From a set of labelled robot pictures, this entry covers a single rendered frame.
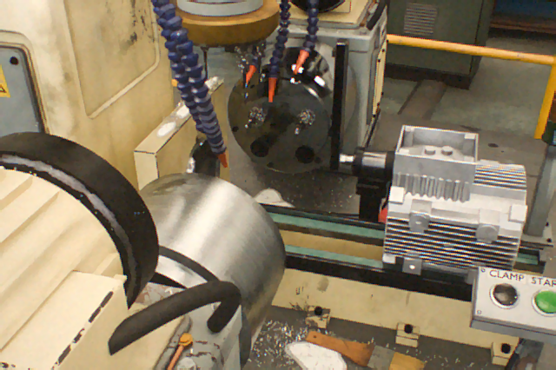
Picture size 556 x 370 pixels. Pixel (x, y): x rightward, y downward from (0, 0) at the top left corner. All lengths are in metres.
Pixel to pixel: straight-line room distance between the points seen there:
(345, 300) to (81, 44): 0.61
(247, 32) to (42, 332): 0.59
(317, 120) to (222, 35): 0.40
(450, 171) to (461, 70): 3.20
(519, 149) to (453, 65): 2.41
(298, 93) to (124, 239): 0.76
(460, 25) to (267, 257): 3.35
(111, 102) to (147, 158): 0.15
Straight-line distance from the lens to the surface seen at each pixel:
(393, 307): 1.09
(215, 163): 1.17
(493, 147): 1.76
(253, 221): 0.81
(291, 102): 1.23
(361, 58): 1.40
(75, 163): 0.50
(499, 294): 0.83
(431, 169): 0.95
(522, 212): 0.96
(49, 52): 0.93
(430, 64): 4.16
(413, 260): 0.99
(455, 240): 0.96
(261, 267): 0.79
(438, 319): 1.10
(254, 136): 1.29
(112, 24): 1.07
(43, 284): 0.45
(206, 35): 0.90
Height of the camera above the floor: 1.60
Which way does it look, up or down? 33 degrees down
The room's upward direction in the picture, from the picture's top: straight up
